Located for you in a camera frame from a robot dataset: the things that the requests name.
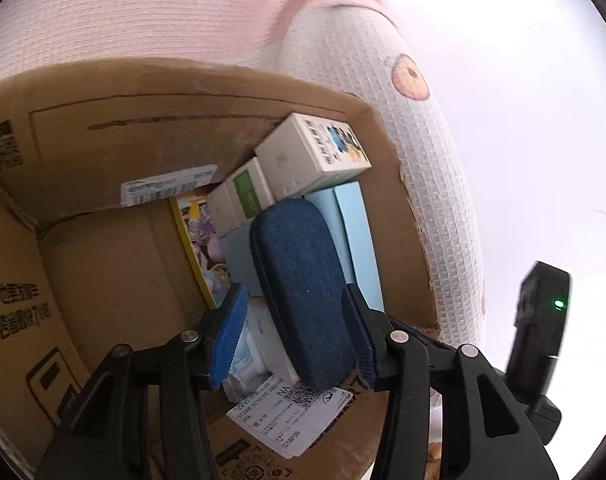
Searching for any brown cardboard box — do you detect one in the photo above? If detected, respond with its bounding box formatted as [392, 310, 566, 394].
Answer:
[0, 57, 441, 480]

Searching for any white box with cartoon print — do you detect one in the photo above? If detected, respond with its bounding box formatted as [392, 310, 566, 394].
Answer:
[254, 112, 372, 198]

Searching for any pink white printed blanket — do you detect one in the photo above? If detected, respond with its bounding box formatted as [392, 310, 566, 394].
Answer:
[0, 0, 486, 411]

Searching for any white box with green label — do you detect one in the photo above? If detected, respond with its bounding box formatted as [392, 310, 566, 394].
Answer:
[208, 156, 276, 236]

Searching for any white blue wipes packet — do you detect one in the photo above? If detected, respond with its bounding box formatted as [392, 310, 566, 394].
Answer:
[223, 297, 304, 403]

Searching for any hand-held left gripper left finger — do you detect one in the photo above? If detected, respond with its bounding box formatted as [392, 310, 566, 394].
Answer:
[33, 282, 250, 480]

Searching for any white barcode label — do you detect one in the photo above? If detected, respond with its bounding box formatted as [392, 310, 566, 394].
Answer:
[120, 163, 219, 208]

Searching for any light blue floral edge box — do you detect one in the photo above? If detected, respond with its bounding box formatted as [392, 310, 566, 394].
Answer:
[217, 224, 264, 298]

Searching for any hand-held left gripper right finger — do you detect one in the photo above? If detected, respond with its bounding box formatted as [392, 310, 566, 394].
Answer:
[342, 282, 559, 480]

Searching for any white shipping label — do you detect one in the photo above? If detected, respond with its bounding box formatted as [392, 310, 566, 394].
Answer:
[226, 372, 355, 459]

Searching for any blue denim glasses case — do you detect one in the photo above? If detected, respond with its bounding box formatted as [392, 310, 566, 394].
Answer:
[249, 199, 358, 393]

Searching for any yellow cartoon picture book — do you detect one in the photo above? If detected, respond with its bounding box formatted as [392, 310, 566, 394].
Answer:
[169, 185, 234, 310]

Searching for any light blue whale print box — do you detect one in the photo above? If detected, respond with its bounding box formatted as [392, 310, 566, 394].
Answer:
[303, 181, 385, 313]

